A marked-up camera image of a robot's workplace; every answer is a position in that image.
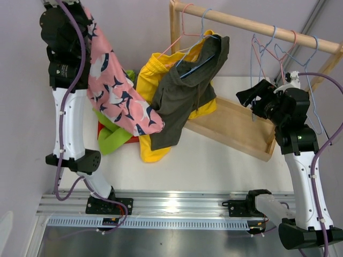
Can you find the grey slotted cable duct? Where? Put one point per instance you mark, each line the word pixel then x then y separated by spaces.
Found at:
pixel 150 223

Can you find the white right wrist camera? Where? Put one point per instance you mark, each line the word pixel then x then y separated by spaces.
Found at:
pixel 290 81

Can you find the grey aluminium frame post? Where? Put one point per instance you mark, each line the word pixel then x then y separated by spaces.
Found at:
pixel 307 27

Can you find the wooden clothes rack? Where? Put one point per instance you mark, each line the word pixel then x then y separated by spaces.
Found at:
pixel 229 125

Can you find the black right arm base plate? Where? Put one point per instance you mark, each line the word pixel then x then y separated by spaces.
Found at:
pixel 240 208

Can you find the dark olive shorts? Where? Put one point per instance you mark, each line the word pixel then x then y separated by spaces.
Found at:
pixel 176 98

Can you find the pink hanger of yellow shorts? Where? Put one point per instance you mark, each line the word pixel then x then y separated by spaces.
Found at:
pixel 182 29

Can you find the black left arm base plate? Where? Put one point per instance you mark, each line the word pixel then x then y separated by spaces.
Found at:
pixel 97 206

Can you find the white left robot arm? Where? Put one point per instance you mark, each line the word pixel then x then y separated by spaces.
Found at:
pixel 64 28

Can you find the aluminium mounting rail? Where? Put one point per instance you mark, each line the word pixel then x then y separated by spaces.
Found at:
pixel 149 204

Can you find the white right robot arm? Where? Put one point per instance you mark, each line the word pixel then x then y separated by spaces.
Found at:
pixel 310 225

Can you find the lime green shorts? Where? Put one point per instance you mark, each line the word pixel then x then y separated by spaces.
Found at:
pixel 112 131

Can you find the blue hanger of grey shorts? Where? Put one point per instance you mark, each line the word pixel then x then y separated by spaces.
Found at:
pixel 305 65

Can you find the pink hanger of green shorts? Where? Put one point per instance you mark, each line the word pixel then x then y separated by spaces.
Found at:
pixel 278 54

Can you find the blue hanger of olive shorts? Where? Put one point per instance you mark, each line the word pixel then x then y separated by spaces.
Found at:
pixel 202 38

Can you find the pink patterned shorts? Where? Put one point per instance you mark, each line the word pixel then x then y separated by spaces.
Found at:
pixel 140 118

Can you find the blue hanger of patterned shorts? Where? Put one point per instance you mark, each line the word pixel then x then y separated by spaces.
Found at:
pixel 258 49

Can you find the red plastic tray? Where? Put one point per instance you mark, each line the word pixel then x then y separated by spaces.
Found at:
pixel 118 136

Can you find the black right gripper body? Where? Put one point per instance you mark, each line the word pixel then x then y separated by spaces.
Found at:
pixel 269 107

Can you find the yellow shorts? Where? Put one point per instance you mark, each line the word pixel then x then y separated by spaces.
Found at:
pixel 148 80

